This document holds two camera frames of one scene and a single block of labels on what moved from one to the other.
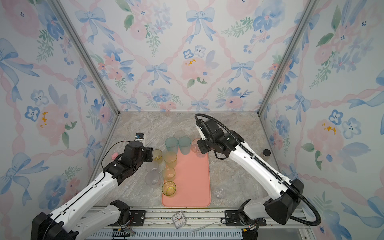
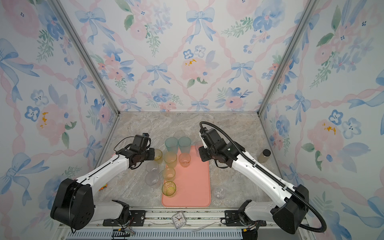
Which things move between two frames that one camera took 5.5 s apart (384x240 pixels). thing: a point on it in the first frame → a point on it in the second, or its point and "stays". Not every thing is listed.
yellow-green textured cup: (170, 158) stays
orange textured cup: (194, 142) → (184, 159)
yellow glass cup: (157, 155) stays
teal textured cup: (184, 143) stays
